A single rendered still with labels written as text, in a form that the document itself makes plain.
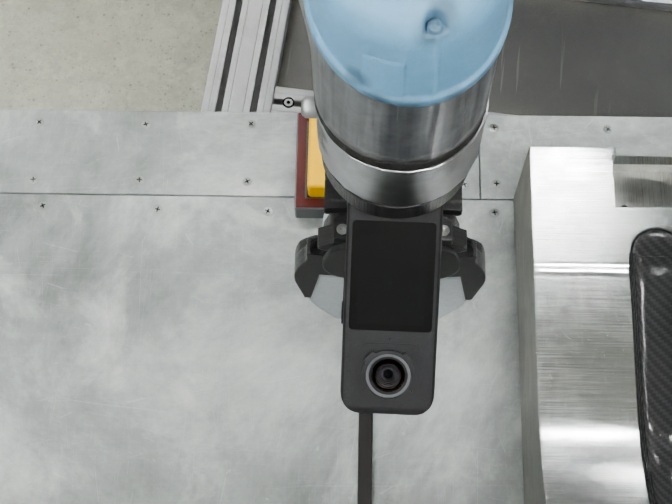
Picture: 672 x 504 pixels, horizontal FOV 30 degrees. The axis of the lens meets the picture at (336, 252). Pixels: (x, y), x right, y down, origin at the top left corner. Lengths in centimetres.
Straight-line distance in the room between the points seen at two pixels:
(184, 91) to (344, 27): 148
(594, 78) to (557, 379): 92
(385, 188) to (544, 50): 118
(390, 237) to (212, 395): 34
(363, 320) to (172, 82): 135
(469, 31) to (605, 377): 43
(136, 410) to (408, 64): 51
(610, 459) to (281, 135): 36
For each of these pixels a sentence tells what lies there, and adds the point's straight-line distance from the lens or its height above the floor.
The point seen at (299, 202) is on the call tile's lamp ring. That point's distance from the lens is 93.
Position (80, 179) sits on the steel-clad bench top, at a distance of 98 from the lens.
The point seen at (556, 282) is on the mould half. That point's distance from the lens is 85.
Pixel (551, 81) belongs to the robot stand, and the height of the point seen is 21.
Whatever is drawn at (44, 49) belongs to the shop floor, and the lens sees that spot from 199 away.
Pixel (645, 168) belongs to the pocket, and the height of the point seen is 87.
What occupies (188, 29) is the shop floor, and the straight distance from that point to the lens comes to 197.
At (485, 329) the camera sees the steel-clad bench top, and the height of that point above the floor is 80.
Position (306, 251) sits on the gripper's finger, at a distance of 66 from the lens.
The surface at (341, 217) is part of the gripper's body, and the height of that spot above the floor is 109.
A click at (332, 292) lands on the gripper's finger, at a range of 71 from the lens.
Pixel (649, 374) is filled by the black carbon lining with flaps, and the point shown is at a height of 88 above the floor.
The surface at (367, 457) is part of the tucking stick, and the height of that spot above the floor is 80.
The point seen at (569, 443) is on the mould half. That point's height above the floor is 88.
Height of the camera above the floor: 167
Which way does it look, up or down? 69 degrees down
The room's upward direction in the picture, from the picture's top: 2 degrees counter-clockwise
